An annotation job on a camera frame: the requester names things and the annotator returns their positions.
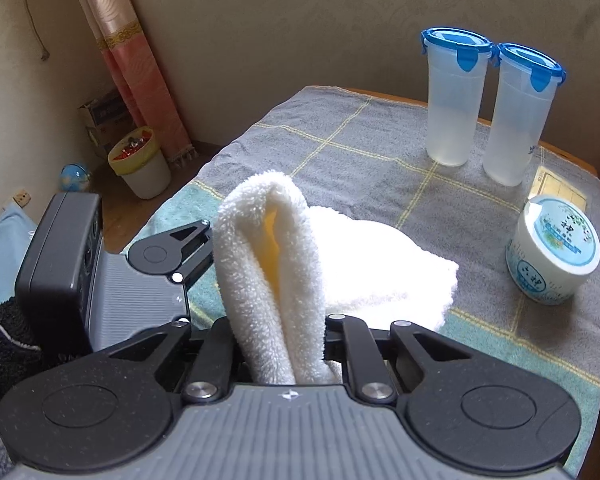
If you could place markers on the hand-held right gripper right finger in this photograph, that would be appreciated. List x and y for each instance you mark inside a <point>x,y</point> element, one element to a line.
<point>357,355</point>

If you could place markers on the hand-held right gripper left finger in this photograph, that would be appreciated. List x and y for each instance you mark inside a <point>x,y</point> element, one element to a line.
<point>220,350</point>

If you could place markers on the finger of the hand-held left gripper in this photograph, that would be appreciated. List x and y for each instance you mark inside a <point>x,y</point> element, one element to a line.
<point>195,255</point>

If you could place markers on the white towel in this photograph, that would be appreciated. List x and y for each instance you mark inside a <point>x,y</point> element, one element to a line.
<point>260,270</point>

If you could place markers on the white round powder tin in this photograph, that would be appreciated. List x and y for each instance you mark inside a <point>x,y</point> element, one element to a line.
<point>550,250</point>

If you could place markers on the tall translucent cup blue lid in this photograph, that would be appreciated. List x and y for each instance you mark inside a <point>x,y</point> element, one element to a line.
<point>452,110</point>
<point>515,125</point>

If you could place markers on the person's left forearm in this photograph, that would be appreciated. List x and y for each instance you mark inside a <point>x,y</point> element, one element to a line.
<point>5,355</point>

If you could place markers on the light blue floral bedding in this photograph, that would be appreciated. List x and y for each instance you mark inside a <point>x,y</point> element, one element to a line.
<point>5,250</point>

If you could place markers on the white power strip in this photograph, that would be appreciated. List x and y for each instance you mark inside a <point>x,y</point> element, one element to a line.
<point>22,196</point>

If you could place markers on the white trash bin yellow bag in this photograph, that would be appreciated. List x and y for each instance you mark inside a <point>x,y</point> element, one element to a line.
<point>145,175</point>

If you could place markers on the small blue globe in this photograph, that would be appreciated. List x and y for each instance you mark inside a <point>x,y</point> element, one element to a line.
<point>75,175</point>

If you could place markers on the cardboard box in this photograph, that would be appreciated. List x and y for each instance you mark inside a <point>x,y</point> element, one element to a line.
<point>102,110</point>

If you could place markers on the grey teal checked table cloth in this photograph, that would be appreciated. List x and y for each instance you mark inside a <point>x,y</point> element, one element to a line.
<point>380,170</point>

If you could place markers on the clear box with grid board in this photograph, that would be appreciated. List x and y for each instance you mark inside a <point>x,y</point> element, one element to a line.
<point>562,185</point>

